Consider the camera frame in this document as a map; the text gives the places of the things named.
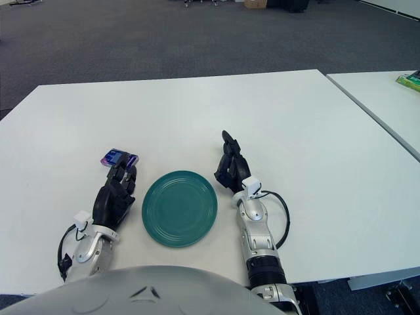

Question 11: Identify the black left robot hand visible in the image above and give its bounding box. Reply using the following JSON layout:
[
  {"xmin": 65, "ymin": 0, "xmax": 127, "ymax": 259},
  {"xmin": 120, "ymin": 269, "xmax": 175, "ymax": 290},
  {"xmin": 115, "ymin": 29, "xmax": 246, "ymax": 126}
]
[{"xmin": 93, "ymin": 154, "xmax": 138, "ymax": 232}]

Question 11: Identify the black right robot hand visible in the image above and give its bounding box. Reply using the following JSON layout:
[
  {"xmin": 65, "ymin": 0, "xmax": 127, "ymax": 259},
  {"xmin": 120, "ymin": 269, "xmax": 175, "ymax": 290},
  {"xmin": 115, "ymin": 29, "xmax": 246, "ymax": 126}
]
[{"xmin": 214, "ymin": 130, "xmax": 253, "ymax": 194}]

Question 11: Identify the blue purple gum pack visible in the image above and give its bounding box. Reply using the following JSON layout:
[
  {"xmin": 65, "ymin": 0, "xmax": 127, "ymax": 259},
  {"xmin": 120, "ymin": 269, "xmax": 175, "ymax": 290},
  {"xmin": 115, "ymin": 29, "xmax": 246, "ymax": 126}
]
[{"xmin": 100, "ymin": 148, "xmax": 140, "ymax": 169}]

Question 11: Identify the teal green round plate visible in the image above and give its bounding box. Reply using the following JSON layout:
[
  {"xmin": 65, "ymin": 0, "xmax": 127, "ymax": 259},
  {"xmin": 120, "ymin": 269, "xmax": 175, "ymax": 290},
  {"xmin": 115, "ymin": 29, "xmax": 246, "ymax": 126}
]
[{"xmin": 141, "ymin": 169, "xmax": 219, "ymax": 247}]

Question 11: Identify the grey robot torso shell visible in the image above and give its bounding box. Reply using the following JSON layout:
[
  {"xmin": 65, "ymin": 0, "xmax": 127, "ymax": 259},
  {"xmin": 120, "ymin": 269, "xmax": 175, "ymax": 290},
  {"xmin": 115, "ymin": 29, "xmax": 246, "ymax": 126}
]
[{"xmin": 0, "ymin": 264, "xmax": 286, "ymax": 315}]

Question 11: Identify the wheeled chair base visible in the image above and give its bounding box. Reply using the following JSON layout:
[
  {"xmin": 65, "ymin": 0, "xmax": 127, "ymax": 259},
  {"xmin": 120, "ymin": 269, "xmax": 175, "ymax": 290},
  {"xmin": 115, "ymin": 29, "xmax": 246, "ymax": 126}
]
[{"xmin": 183, "ymin": 0, "xmax": 227, "ymax": 8}]

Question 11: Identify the black bulky floor object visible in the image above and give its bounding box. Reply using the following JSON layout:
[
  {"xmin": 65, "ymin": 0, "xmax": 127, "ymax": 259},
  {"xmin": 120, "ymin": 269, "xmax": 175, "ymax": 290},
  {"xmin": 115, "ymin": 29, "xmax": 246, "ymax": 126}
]
[{"xmin": 267, "ymin": 0, "xmax": 311, "ymax": 11}]

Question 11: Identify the green cardboard box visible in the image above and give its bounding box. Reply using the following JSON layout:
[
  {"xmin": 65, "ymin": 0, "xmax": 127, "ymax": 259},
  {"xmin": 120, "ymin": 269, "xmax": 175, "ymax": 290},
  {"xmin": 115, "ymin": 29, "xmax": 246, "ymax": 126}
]
[{"xmin": 395, "ymin": 69, "xmax": 420, "ymax": 92}]

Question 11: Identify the black metal caster foot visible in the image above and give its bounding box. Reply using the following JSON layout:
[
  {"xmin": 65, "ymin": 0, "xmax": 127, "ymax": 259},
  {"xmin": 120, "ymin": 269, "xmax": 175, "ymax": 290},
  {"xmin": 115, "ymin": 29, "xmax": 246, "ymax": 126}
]
[{"xmin": 385, "ymin": 282, "xmax": 420, "ymax": 308}]

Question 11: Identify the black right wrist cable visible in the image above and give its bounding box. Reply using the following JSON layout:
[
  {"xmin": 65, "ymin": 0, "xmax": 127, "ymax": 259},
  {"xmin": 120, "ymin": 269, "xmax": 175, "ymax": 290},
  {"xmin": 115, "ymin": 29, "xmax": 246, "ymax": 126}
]
[{"xmin": 259, "ymin": 190, "xmax": 291, "ymax": 250}]

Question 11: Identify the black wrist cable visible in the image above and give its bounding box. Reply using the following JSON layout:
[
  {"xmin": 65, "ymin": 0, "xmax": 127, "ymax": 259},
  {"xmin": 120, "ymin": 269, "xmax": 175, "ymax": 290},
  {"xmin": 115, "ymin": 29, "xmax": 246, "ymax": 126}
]
[
  {"xmin": 57, "ymin": 224, "xmax": 87, "ymax": 283},
  {"xmin": 259, "ymin": 190, "xmax": 291, "ymax": 250}
]

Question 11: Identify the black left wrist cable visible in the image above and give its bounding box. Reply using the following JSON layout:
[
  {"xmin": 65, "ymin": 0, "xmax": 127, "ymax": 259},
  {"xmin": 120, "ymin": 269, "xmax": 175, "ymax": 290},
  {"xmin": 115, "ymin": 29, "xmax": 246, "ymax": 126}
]
[{"xmin": 57, "ymin": 224, "xmax": 87, "ymax": 283}]

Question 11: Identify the black metal stand frame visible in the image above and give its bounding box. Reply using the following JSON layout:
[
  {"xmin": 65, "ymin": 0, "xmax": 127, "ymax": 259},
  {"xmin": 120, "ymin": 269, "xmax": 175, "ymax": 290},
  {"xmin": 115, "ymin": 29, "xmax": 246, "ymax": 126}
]
[{"xmin": 291, "ymin": 284, "xmax": 321, "ymax": 315}]

